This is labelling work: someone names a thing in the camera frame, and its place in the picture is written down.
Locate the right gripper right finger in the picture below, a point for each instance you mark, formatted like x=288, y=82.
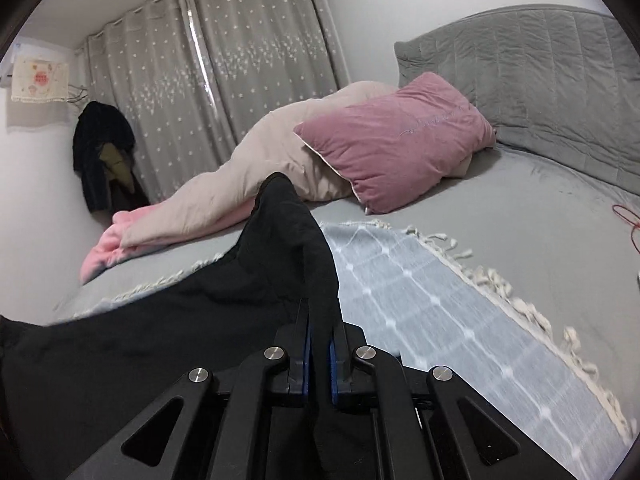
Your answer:
x=400, y=423

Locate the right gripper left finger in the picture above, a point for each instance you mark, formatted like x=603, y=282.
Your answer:
x=211, y=425

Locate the black garment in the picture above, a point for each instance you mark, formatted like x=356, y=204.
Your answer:
x=68, y=388

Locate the dark clothes hanging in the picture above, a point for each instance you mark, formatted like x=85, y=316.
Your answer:
x=103, y=158

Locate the grey checked fringed blanket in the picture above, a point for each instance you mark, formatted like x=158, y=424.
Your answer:
x=413, y=296

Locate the grey bed sheet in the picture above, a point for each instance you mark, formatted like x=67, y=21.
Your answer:
x=545, y=229

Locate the beige pink duvet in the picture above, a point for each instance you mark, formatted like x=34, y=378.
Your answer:
x=212, y=201

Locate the pink pillow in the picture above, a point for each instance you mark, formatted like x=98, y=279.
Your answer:
x=393, y=149

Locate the grey patterned curtain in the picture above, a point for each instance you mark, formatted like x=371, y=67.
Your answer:
x=193, y=76

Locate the grey quilted headboard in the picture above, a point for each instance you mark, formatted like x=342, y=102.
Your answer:
x=557, y=81

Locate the cloth covered air conditioner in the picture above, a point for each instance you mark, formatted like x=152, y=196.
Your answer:
x=36, y=74

